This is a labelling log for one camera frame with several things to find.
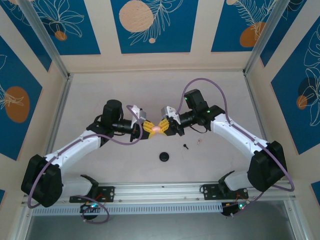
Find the small pink round object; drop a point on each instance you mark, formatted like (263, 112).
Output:
(156, 128)

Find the black round cap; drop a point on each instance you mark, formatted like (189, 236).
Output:
(164, 157)

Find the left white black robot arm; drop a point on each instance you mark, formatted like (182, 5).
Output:
(75, 147)

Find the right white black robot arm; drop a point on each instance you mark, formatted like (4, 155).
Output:
(237, 135)

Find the controller board with green LED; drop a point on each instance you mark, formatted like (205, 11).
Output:
(90, 207)
(236, 207)

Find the grey metal panel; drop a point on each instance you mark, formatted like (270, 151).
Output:
(160, 227)

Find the aluminium table side rail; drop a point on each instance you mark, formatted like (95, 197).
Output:
(58, 115)
(257, 112)

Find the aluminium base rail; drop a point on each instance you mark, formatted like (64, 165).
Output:
(160, 193)

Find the aluminium slotted rail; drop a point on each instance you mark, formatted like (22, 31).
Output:
(150, 208)

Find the aluminium frame post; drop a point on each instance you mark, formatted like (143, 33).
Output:
(265, 37)
(42, 37)

